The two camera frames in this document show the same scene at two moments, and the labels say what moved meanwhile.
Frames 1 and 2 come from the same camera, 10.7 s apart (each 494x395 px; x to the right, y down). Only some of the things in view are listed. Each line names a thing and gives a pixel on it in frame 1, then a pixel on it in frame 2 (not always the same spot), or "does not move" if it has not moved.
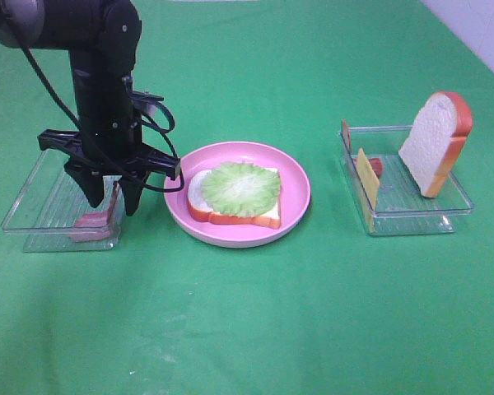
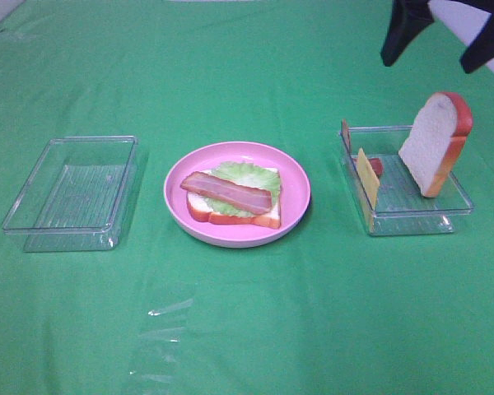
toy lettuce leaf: [241, 188] does not move
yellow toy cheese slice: [370, 185] does not move
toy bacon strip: [91, 226] -> [234, 195]
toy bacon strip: [376, 163] does not move
